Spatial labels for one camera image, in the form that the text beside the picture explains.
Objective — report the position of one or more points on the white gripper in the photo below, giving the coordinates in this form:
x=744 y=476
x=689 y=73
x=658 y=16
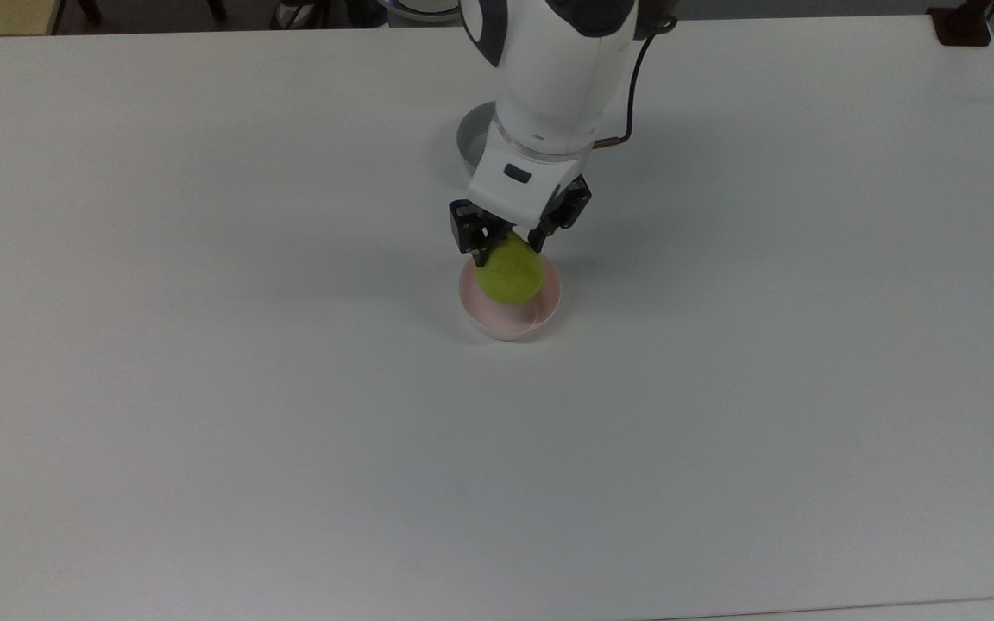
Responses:
x=519 y=190

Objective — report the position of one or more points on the green pear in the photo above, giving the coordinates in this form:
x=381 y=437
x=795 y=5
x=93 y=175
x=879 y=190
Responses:
x=510 y=272

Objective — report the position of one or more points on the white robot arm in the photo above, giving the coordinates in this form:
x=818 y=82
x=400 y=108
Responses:
x=557 y=69

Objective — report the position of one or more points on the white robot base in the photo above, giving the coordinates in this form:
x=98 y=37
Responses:
x=424 y=10

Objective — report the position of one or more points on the grey bowl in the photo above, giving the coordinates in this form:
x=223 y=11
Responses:
x=471 y=142

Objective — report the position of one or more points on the pink bowl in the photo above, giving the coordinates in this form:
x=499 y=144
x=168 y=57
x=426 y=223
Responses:
x=506 y=323

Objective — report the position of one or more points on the small white grey object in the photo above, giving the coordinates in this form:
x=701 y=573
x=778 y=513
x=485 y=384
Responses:
x=297 y=13

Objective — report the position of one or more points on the dark chair leg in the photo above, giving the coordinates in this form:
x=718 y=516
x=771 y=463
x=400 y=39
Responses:
x=216 y=9
x=90 y=10

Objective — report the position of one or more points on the black corner clamp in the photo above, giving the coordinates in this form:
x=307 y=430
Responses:
x=961 y=26

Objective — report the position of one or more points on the white adjacent table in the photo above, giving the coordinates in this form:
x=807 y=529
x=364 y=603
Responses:
x=894 y=611

